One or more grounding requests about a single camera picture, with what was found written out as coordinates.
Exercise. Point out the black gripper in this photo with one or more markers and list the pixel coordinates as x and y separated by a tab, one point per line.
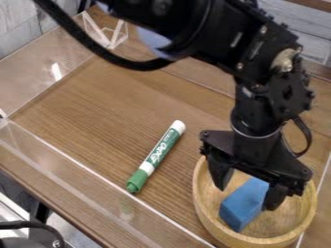
260	157

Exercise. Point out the blue foam block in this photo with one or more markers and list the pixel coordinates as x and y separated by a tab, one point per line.
244	204

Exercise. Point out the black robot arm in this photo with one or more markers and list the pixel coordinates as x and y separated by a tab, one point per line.
233	35

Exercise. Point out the brown wooden bowl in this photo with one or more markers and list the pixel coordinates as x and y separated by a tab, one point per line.
276	229

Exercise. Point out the green dry erase marker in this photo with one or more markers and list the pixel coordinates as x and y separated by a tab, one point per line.
153	160

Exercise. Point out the clear acrylic tray wall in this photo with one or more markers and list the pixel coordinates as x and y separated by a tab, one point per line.
82	122

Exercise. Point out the black metal table bracket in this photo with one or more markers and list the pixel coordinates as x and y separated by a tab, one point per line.
40	215

